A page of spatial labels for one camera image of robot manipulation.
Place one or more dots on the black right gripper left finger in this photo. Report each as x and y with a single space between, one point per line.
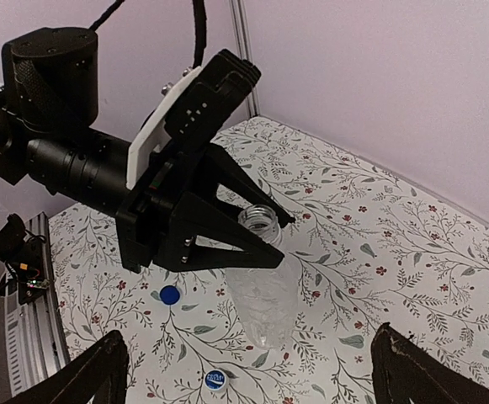
98 375

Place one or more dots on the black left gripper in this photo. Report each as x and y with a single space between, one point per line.
171 217

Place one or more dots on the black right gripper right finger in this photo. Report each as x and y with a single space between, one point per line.
404 373

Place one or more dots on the white and blue bottle cap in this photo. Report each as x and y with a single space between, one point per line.
216 380

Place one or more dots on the small clear bottle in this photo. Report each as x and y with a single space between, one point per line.
265 299

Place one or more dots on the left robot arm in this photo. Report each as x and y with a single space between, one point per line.
47 108

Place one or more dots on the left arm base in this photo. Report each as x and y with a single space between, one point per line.
23 253

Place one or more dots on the aluminium front rail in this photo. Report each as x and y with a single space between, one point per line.
34 335

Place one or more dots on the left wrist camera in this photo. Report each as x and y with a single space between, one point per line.
193 110

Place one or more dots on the left aluminium corner post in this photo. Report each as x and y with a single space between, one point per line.
244 48

